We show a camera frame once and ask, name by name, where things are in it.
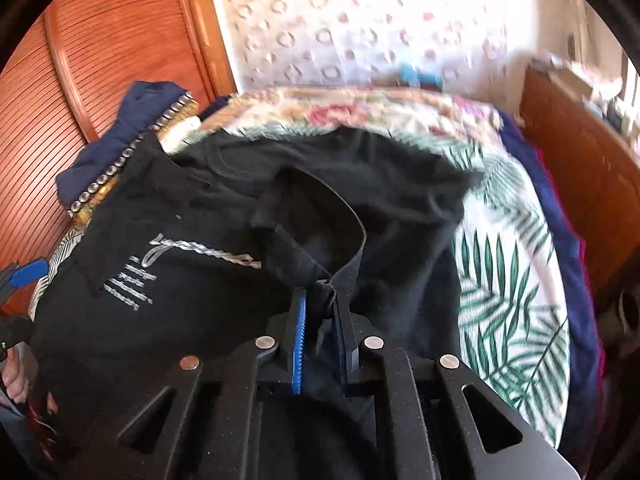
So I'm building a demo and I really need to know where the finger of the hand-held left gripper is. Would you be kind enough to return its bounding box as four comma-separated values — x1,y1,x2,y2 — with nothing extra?
0,259,48,303

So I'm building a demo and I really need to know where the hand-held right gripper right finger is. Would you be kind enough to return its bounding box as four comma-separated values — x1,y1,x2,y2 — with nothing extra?
332,300,581,480

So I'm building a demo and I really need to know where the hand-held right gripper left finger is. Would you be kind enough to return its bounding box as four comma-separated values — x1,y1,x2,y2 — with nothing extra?
65,287,307,480

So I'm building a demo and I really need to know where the black t-shirt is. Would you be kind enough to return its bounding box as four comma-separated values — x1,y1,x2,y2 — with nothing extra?
27,127,486,480

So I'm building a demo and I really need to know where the person's left hand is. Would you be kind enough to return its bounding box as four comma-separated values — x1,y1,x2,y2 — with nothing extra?
0,349,30,403

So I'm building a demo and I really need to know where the palm leaf print sheet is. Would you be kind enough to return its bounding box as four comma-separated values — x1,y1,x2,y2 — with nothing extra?
27,150,571,453

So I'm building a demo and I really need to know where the navy blue folded garment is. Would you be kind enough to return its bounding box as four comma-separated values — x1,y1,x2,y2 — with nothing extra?
56,81,201,206

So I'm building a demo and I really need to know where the studded gold cushion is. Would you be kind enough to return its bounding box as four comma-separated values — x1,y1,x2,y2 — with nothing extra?
67,91,197,221

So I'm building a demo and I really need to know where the wooden louvered wardrobe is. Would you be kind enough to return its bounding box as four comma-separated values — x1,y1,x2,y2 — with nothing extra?
0,0,238,321

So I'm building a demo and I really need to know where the floral blanket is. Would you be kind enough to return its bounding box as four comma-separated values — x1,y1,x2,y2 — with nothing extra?
200,87,503,171

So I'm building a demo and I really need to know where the navy blue blanket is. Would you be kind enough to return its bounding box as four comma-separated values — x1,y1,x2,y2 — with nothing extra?
500,110,603,461

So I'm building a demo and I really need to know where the red blanket edge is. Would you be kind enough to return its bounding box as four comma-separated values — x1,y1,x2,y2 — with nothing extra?
535,145,618,461

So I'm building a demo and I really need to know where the grey round tube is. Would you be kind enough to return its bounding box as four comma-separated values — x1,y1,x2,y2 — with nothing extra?
597,287,640,346

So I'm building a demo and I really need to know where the small blue object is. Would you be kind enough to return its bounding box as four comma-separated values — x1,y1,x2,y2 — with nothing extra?
397,62,443,91

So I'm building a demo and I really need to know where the wooden sideboard cabinet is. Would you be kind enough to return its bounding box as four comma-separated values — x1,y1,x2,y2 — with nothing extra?
517,67,640,301

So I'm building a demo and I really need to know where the pile of small sideboard things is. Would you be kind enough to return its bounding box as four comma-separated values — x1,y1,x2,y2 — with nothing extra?
530,52,640,131

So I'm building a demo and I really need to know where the circle print wall cloth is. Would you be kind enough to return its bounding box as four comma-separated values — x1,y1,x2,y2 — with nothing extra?
205,0,591,101

